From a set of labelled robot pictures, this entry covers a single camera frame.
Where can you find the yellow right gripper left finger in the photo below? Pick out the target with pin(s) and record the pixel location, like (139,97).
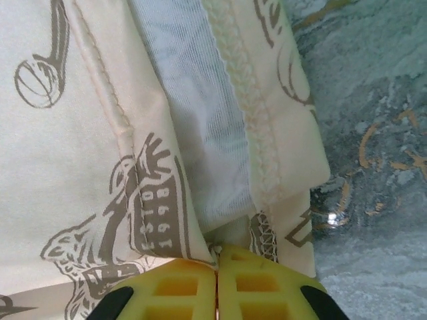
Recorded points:
(177,293)

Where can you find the peach printed t-shirt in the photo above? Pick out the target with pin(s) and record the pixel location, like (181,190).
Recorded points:
(100,133)

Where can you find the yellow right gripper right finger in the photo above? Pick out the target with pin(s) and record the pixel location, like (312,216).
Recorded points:
(260,290)

